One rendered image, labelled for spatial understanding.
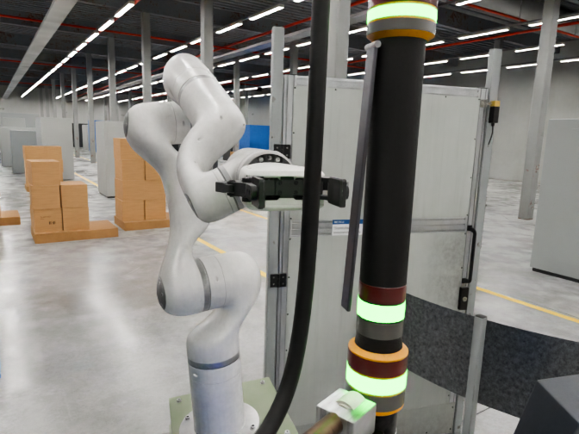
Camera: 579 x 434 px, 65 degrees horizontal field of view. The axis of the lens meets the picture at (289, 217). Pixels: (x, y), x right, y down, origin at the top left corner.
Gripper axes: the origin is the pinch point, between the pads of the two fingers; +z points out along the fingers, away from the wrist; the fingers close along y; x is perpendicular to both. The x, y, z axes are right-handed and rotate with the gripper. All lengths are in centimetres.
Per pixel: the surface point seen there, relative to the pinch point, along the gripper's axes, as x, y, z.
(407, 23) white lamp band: 12.8, 0.3, 21.2
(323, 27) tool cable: 11.2, 6.9, 24.7
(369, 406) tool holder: -11.8, 1.6, 21.8
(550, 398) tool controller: -42, -57, -17
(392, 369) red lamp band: -9.7, -0.3, 21.1
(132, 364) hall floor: -163, 38, -289
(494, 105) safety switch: 26, -152, -156
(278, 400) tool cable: -8.1, 8.9, 25.5
